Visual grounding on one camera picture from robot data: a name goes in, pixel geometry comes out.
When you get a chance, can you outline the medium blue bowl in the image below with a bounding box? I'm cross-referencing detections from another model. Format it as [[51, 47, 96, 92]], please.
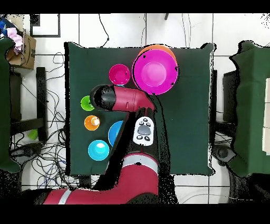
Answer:
[[108, 120, 124, 148]]

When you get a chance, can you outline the large orange bowl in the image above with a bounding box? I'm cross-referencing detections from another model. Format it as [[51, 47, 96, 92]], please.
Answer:
[[138, 44, 178, 64]]

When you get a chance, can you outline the black stand base with knob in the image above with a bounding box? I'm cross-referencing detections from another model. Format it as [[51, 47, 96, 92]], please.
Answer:
[[9, 143, 44, 164]]

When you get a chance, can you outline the small crimson bowl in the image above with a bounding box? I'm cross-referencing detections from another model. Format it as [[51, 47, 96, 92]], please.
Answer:
[[108, 63, 131, 86]]

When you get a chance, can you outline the small green plastic object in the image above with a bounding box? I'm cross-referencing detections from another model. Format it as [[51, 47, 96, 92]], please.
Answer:
[[27, 129, 38, 141]]

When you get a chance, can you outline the black cable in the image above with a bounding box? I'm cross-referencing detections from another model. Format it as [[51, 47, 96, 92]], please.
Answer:
[[98, 13, 110, 48]]

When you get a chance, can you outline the cardboard box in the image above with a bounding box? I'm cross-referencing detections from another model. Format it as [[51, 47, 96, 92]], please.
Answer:
[[5, 31, 37, 70]]

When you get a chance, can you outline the white box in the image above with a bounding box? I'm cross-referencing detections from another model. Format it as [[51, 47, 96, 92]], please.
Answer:
[[262, 77, 270, 156]]

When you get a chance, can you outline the dark grey stand base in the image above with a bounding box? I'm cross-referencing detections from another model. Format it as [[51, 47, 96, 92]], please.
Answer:
[[211, 144, 237, 167]]

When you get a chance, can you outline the green cup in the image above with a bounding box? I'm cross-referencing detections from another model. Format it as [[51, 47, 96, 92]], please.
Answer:
[[80, 95, 95, 112]]

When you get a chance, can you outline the dark green table cloth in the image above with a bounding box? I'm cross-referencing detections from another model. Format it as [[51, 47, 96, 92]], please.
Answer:
[[64, 41, 216, 176]]

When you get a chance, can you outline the large magenta bowl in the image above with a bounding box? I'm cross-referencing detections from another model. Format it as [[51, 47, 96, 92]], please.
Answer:
[[131, 49, 179, 96]]

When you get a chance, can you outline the pink cloth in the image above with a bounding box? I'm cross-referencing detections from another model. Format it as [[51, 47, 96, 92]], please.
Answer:
[[7, 27, 23, 55]]

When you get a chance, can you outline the orange cup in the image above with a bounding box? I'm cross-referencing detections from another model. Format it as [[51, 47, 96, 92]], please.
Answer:
[[83, 115, 101, 132]]

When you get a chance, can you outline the tangle of black cables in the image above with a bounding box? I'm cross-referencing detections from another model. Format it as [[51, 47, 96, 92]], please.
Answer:
[[10, 51, 102, 191]]

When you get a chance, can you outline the black square frame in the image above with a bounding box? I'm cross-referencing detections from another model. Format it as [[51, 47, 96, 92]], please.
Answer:
[[30, 13, 61, 38]]

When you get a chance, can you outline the small light blue bowl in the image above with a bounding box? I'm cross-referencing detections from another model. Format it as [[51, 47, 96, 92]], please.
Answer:
[[88, 139, 110, 162]]

